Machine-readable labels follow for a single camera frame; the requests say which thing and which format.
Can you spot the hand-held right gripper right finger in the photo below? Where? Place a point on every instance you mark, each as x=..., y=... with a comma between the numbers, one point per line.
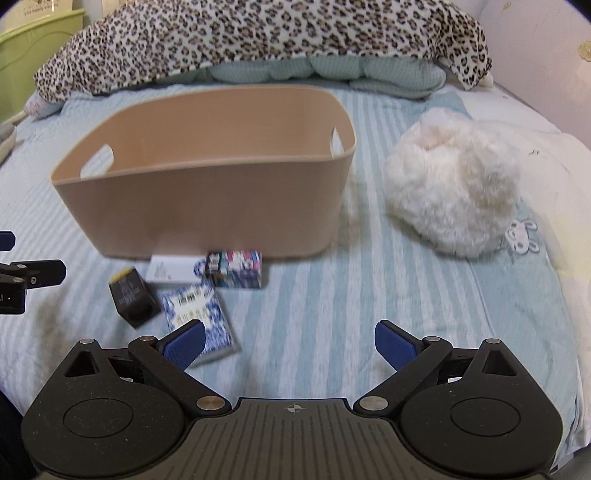
x=392, y=344

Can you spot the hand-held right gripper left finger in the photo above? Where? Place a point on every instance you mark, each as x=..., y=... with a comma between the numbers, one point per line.
x=187, y=342

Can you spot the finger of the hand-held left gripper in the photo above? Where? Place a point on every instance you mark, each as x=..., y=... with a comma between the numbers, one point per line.
x=34, y=273

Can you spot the blue white tissue packet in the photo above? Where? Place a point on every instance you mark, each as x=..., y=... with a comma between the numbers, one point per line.
x=203, y=318

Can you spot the black small box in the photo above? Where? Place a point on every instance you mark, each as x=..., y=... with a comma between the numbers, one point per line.
x=131, y=297

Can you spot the white box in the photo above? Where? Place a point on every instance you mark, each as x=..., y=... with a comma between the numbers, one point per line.
x=170, y=269

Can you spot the colourful printed small box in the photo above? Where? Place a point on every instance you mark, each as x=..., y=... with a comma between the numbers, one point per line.
x=236, y=270

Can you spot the beige plastic storage basket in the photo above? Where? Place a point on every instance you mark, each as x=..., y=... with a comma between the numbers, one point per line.
x=203, y=175

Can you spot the blue striped bed sheet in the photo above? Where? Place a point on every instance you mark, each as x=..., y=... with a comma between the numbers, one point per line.
x=314, y=300

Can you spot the white fluffy plush toy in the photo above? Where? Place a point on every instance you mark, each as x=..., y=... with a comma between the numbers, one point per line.
x=455, y=189

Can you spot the white pillow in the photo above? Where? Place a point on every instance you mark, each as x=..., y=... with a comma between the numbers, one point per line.
x=549, y=184

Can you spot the light green quilted pillow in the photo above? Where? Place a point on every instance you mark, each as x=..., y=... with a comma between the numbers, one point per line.
x=351, y=74

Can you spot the leopard print blanket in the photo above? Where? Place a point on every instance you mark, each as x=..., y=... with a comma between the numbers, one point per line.
x=258, y=39

